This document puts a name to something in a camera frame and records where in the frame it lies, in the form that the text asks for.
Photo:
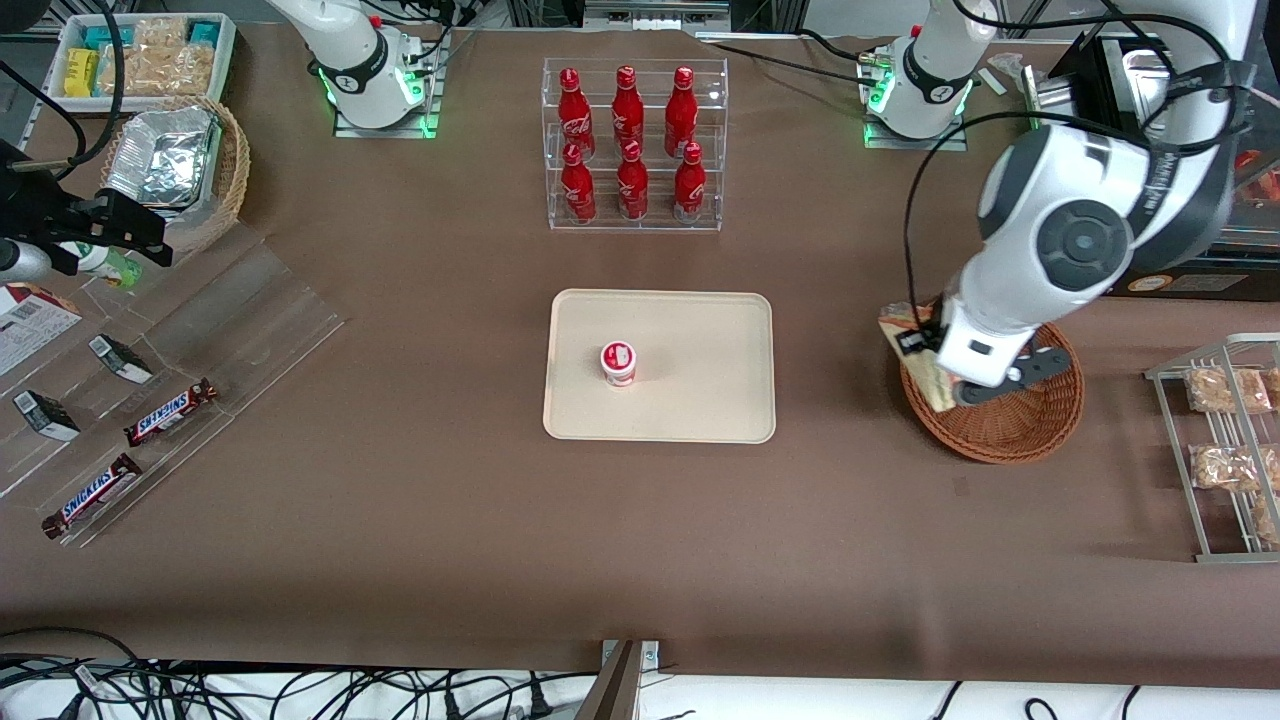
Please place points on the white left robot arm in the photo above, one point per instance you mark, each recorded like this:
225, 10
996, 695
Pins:
1080, 240

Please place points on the white brown carton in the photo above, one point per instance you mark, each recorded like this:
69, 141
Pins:
30, 325

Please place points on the brown table cover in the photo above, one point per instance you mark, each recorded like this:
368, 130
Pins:
400, 560

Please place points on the aluminium foil container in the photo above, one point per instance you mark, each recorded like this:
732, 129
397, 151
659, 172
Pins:
160, 155

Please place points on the clear acrylic bottle rack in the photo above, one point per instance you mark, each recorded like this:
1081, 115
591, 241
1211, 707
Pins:
655, 222

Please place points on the white label strip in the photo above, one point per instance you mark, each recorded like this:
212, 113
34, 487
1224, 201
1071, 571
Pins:
993, 82

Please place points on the silver metal bracket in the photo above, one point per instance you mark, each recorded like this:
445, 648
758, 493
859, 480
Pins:
1050, 95

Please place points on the brown wicker basket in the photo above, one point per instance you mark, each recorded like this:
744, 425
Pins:
1000, 435

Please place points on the red cola bottle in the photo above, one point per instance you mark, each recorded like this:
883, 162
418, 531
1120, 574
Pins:
627, 108
689, 190
578, 190
632, 188
681, 112
575, 115

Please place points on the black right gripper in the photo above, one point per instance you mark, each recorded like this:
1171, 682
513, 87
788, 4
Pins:
40, 214

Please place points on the beige plastic tray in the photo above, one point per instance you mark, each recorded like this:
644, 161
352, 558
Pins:
690, 400

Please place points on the light wicker basket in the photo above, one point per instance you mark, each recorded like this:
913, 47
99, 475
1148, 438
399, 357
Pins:
235, 160

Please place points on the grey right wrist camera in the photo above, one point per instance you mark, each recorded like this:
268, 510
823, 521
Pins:
22, 262

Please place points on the yellow snack packet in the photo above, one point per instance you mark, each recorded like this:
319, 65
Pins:
82, 72

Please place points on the triangle sandwich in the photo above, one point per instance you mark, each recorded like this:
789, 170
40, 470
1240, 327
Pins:
930, 385

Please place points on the clear cracker bag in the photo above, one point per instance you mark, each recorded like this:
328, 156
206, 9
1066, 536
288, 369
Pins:
160, 72
160, 33

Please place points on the green white bottle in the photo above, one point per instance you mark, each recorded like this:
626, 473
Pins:
110, 266

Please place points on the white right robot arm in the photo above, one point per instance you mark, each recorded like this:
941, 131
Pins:
350, 50

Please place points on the teal snack packet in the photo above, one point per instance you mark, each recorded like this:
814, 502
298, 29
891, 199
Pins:
100, 38
205, 33

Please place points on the black yellow control box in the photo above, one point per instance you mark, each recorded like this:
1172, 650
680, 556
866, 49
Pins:
1250, 284

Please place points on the white plastic bin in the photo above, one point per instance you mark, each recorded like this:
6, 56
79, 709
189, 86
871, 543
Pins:
228, 60

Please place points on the small black white box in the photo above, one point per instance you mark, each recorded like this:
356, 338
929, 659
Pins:
45, 415
120, 359

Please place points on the steel pan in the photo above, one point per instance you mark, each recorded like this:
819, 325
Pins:
1140, 75

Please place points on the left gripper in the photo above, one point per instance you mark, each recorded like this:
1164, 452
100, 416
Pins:
914, 342

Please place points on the clear acrylic display stand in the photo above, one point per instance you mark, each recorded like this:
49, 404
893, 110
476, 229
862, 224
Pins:
250, 320

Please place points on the grey metal post bracket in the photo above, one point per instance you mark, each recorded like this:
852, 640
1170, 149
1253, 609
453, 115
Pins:
615, 685

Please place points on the snickers chocolate bar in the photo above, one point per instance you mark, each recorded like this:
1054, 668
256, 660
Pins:
92, 496
170, 412

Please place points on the clear nut snack bag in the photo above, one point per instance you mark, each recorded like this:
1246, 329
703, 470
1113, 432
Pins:
1225, 390
1268, 520
1225, 468

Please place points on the red white yogurt cup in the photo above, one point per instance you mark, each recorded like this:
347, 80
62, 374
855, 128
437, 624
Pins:
618, 362

